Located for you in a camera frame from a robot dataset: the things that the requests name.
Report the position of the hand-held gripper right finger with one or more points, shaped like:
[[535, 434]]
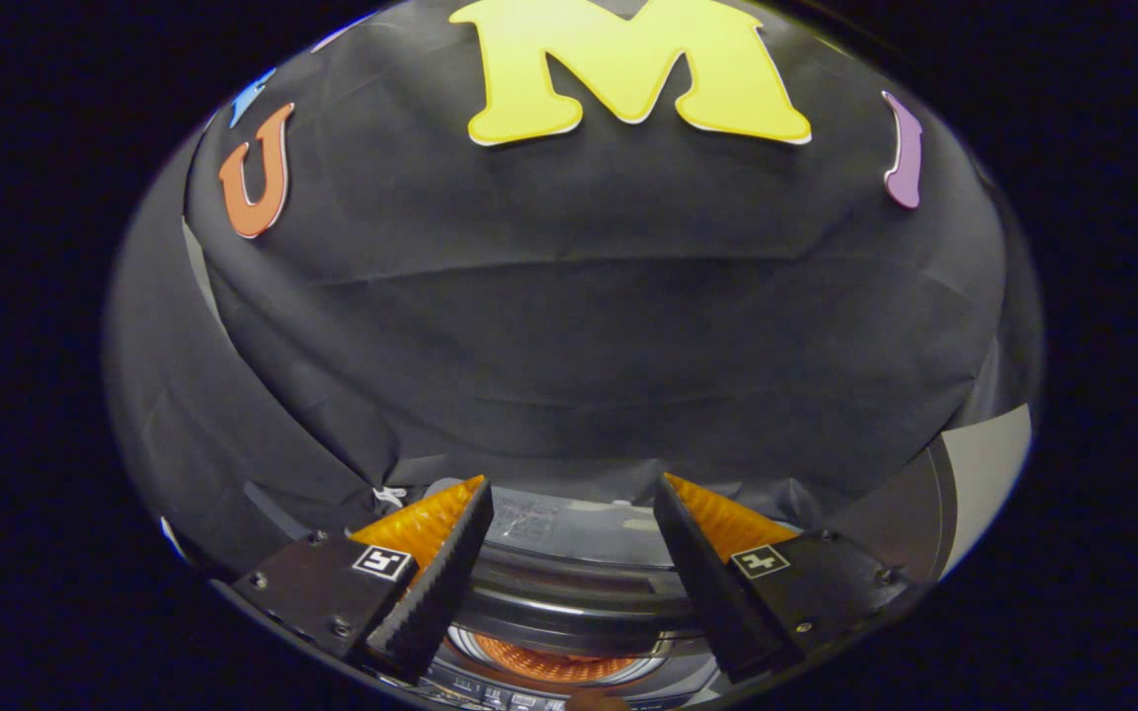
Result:
[[707, 573]]

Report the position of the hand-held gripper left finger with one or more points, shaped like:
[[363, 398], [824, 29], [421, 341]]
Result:
[[431, 583]]

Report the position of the grey washing machine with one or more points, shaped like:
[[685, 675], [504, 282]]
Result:
[[490, 691]]

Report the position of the dark washing machine lid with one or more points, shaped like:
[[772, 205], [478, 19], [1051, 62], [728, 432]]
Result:
[[569, 573]]

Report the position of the orange polo shirt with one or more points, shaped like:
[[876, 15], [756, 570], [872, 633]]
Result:
[[549, 664]]

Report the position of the black backdrop cloth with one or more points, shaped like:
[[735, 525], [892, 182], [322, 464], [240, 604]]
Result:
[[579, 296]]

